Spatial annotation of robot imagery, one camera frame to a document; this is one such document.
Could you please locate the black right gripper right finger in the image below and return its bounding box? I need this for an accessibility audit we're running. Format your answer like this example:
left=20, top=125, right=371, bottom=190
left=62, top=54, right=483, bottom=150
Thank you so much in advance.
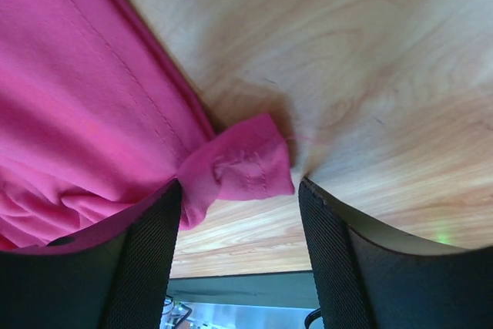
left=298, top=179, right=492, bottom=328

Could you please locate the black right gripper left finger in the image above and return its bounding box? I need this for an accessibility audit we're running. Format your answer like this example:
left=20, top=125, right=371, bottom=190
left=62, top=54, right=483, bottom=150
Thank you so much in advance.
left=1, top=180, right=181, bottom=328

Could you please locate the aluminium front frame rail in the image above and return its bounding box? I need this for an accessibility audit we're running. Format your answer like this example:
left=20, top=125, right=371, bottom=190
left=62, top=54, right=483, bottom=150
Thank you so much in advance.
left=159, top=302, right=314, bottom=328

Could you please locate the magenta t shirt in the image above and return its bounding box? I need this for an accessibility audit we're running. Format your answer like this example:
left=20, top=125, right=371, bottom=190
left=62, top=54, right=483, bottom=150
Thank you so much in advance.
left=1, top=0, right=294, bottom=250

